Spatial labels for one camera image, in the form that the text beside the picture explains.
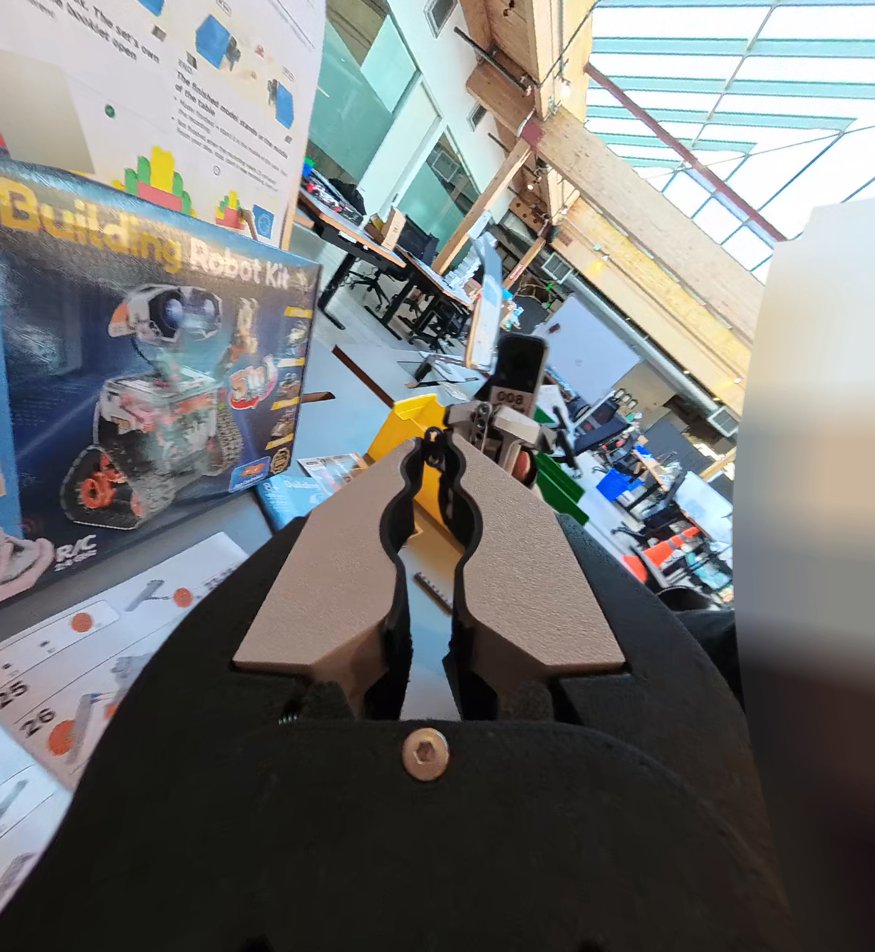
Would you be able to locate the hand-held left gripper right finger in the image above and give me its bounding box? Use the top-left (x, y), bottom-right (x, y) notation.
top-left (441, 433), bottom-right (626, 721)

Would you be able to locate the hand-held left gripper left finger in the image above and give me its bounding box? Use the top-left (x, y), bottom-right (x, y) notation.
top-left (233, 437), bottom-right (427, 721)

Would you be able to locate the grey desk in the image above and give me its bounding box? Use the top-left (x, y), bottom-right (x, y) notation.
top-left (0, 338), bottom-right (483, 722)

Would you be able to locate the wooden office desk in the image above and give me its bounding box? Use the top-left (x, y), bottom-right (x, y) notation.
top-left (296, 189), bottom-right (483, 351)

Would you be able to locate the yellow storage bin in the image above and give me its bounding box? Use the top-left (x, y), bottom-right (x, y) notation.
top-left (367, 394), bottom-right (477, 568)

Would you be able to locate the green storage bin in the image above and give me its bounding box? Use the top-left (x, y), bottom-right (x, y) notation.
top-left (533, 448), bottom-right (589, 527)

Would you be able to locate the tilted paper stand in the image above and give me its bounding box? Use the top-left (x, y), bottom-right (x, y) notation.
top-left (467, 237), bottom-right (507, 373)

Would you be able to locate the whiteboard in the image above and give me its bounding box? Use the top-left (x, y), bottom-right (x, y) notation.
top-left (549, 296), bottom-right (644, 389)

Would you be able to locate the blue robot kit booklet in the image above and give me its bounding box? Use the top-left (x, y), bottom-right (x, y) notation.
top-left (257, 471), bottom-right (336, 534)

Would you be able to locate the dark toy beam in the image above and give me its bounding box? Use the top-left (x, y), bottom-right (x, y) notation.
top-left (412, 570), bottom-right (455, 617)

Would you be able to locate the orange sticker sheet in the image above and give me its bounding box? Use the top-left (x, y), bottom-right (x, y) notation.
top-left (298, 451), bottom-right (372, 493)

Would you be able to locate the orange traffic cone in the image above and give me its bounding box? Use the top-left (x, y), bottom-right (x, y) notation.
top-left (640, 527), bottom-right (701, 568)

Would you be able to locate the person's black shirt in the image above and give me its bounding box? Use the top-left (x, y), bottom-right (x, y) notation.
top-left (661, 588), bottom-right (745, 718)

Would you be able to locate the open white instruction booklet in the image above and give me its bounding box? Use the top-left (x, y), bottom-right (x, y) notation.
top-left (0, 532), bottom-right (254, 949)

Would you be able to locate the blue robot kit box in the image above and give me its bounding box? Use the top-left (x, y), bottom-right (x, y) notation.
top-left (0, 134), bottom-right (324, 623)

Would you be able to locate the white instruction sheet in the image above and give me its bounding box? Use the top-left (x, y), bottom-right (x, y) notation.
top-left (0, 0), bottom-right (327, 248)

